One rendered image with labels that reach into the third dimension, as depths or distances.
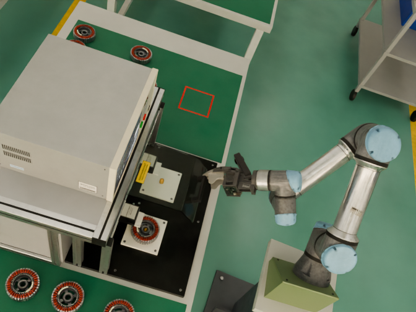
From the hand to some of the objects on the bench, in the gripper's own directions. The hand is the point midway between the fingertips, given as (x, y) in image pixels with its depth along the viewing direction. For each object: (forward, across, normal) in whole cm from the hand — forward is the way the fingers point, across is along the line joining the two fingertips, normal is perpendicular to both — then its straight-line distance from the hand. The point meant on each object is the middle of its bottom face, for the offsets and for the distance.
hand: (206, 174), depth 164 cm
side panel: (+63, -1, -38) cm, 74 cm away
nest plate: (+27, +17, -18) cm, 37 cm away
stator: (+28, +19, -51) cm, 61 cm away
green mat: (+48, +8, -70) cm, 85 cm away
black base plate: (+30, +18, -6) cm, 35 cm away
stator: (+56, +3, +77) cm, 96 cm away
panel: (+50, +4, -6) cm, 50 cm away
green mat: (+49, +7, +59) cm, 77 cm away
